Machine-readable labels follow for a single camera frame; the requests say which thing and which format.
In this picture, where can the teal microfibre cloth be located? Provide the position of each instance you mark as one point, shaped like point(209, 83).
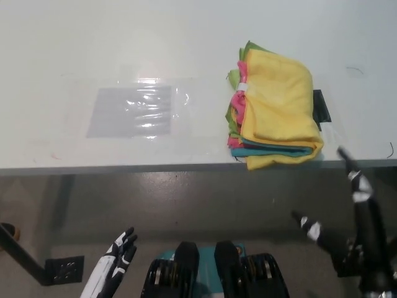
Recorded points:
point(270, 150)

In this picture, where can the orange round object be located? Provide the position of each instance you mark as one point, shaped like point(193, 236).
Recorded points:
point(17, 232)

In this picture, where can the clear plastic sheet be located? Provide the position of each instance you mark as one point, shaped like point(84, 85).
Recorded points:
point(130, 111)

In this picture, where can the black tape patch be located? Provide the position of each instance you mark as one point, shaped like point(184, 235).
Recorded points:
point(322, 107)

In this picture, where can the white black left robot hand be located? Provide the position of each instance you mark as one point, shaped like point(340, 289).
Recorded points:
point(105, 270)

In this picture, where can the clear plastic film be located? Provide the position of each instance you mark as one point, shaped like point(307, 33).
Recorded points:
point(183, 93)

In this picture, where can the grey table leg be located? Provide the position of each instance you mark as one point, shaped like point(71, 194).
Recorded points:
point(63, 195)

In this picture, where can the black metal bar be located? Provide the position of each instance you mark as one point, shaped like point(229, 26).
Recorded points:
point(21, 251)

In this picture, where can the large yellow microfibre cloth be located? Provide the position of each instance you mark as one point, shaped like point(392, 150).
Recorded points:
point(279, 102)

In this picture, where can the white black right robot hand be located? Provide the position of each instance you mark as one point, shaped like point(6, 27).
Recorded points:
point(372, 248)

